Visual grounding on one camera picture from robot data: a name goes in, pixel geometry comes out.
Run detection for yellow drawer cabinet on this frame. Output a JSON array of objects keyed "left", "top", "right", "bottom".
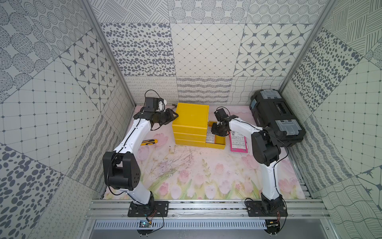
[{"left": 172, "top": 103, "right": 209, "bottom": 147}]

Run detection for orange back seed bag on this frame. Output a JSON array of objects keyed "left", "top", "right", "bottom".
[{"left": 206, "top": 126, "right": 215, "bottom": 144}]

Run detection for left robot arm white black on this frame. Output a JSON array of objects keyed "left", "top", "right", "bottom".
[{"left": 102, "top": 109, "right": 179, "bottom": 206}]

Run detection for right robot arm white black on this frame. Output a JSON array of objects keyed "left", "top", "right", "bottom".
[{"left": 211, "top": 109, "right": 284, "bottom": 211}]

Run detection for yellow utility knife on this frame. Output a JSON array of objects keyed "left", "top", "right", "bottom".
[{"left": 141, "top": 139, "right": 158, "bottom": 145}]

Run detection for black toolbox grey latches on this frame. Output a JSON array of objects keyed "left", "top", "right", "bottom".
[{"left": 249, "top": 89, "right": 306, "bottom": 147}]

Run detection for floral pink table mat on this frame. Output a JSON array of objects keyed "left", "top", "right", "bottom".
[{"left": 102, "top": 105, "right": 306, "bottom": 200}]

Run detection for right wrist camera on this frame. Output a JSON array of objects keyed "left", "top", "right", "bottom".
[{"left": 214, "top": 108, "right": 231, "bottom": 123}]

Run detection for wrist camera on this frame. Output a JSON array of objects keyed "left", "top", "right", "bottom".
[
  {"left": 214, "top": 108, "right": 231, "bottom": 123},
  {"left": 144, "top": 97, "right": 167, "bottom": 112}
]

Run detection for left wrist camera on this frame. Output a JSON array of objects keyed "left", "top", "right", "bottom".
[{"left": 144, "top": 97, "right": 167, "bottom": 112}]

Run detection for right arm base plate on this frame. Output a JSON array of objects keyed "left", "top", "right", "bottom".
[{"left": 244, "top": 198, "right": 288, "bottom": 217}]

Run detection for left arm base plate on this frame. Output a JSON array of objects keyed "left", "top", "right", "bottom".
[{"left": 128, "top": 201, "right": 169, "bottom": 218}]

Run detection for aluminium rail frame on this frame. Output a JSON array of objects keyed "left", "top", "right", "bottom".
[{"left": 85, "top": 199, "right": 330, "bottom": 231}]

